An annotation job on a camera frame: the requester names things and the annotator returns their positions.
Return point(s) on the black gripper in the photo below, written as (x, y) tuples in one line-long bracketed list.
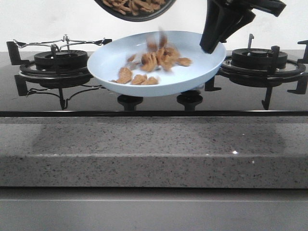
[(225, 17)]

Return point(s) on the brown meat slices pile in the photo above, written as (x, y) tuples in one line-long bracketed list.
[(161, 54)]

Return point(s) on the light blue plate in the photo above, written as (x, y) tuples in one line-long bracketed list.
[(105, 63)]

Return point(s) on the black frying pan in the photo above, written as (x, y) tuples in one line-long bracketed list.
[(135, 10)]

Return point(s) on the right black gas burner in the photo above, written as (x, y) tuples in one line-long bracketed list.
[(253, 58)]

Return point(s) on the black gas burner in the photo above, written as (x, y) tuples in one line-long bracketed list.
[(253, 58), (72, 59)]

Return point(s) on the black glass gas hob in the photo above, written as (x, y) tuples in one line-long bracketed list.
[(103, 102)]

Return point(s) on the right black pan support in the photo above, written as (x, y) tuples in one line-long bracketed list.
[(272, 67)]

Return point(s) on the black pan support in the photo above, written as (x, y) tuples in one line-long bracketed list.
[(30, 80), (272, 67)]

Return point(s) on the left black pan support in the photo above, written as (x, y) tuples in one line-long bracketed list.
[(30, 80)]

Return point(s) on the left black gas burner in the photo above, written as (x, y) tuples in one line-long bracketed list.
[(72, 59)]

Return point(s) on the grey cabinet front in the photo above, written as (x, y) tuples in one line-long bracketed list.
[(141, 209)]

